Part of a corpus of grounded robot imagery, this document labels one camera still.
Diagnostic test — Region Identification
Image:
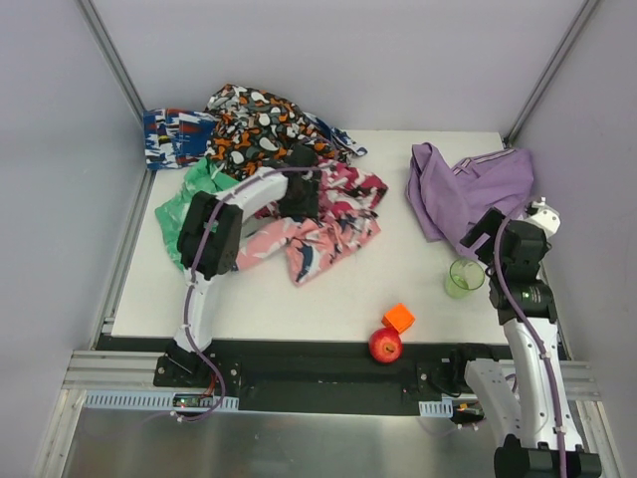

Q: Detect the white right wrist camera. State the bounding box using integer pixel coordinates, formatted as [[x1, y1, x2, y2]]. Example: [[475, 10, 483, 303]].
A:
[[525, 196, 561, 239]]

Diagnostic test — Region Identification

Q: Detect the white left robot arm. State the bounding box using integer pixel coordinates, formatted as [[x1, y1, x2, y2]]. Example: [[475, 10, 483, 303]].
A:
[[166, 144, 320, 378]]

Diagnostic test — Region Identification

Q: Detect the magenta pink camouflage cloth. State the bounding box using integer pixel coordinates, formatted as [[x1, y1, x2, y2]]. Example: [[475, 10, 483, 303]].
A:
[[256, 161, 388, 219]]

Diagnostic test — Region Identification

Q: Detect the left perforated cable duct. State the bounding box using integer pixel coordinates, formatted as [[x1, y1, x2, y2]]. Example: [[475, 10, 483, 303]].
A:
[[85, 390, 219, 413]]

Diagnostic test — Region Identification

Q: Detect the light pink navy patterned cloth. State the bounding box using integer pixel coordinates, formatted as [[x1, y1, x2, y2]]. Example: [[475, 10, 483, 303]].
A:
[[234, 210, 380, 287]]

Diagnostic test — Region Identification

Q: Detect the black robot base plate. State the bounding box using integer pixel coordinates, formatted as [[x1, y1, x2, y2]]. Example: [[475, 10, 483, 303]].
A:
[[153, 340, 512, 416]]

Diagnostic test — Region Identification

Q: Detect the green transparent plastic cup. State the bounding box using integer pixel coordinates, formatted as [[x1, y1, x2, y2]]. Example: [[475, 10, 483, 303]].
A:
[[445, 258, 486, 299]]

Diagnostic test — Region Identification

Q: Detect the blue white patterned cloth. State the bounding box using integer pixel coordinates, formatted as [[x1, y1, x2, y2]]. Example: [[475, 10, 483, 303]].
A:
[[143, 109, 368, 170]]

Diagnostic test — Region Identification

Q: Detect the right perforated cable duct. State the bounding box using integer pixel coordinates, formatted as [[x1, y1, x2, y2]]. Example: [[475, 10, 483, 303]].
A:
[[418, 398, 454, 419]]

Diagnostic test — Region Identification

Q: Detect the aluminium front rail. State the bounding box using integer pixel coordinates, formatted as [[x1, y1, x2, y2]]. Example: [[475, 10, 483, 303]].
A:
[[63, 351, 602, 401]]

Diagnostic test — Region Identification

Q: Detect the right aluminium frame post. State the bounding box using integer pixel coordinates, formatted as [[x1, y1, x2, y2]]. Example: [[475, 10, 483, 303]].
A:
[[502, 0, 603, 147]]

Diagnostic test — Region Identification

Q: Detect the purple cloth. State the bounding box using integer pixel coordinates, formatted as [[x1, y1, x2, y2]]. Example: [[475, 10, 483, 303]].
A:
[[405, 142, 534, 257]]

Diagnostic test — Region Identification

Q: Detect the perforated cable duct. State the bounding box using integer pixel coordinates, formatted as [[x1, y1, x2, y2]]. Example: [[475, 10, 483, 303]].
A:
[[418, 398, 454, 419], [85, 390, 219, 413]]

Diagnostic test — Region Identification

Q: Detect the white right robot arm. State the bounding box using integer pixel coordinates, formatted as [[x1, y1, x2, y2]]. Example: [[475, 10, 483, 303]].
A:
[[461, 199, 602, 477]]

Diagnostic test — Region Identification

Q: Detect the aluminium frame post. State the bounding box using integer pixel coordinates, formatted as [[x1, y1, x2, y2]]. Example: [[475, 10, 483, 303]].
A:
[[76, 0, 145, 125], [502, 0, 603, 147]]

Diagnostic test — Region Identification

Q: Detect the orange plastic cube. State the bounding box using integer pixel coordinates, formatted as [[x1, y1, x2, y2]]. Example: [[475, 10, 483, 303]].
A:
[[381, 304, 415, 334]]

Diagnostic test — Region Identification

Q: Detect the orange black camouflage cloth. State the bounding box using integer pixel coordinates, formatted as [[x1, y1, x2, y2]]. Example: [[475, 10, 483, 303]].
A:
[[205, 84, 336, 180]]

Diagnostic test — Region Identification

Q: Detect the red apple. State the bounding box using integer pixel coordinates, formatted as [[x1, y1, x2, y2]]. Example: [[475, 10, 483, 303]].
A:
[[368, 328, 403, 363]]

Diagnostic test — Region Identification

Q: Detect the left aluminium frame post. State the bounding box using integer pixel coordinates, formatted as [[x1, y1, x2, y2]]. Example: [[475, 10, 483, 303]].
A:
[[76, 0, 145, 125]]

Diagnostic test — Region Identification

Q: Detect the green white tie-dye cloth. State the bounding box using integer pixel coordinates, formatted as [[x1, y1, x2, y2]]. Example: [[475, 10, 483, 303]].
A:
[[154, 158, 239, 271]]

